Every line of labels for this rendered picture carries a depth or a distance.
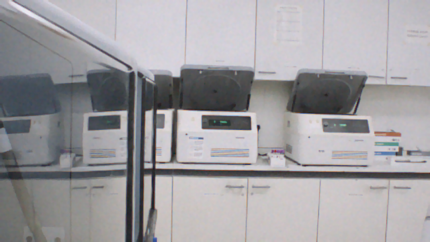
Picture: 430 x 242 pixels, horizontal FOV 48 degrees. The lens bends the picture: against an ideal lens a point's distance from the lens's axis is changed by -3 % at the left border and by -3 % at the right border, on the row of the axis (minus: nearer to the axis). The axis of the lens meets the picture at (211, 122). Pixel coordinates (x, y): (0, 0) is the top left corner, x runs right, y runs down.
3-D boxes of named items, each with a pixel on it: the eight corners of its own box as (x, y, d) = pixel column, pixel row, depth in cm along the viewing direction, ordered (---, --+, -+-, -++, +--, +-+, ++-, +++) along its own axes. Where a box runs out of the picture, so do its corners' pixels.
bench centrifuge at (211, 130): (176, 164, 338) (179, 62, 334) (175, 153, 400) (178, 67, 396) (258, 165, 342) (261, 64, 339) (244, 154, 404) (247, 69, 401)
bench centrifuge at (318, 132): (299, 166, 344) (303, 66, 341) (281, 155, 406) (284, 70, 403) (375, 167, 348) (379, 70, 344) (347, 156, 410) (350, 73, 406)
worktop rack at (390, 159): (390, 165, 360) (390, 157, 360) (386, 163, 370) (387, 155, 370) (430, 167, 358) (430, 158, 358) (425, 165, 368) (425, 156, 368)
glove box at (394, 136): (373, 141, 388) (373, 128, 388) (367, 140, 401) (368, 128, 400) (402, 142, 390) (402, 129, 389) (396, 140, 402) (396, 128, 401)
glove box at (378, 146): (370, 150, 389) (371, 141, 388) (365, 149, 401) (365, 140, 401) (398, 151, 390) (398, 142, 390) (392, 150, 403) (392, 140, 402)
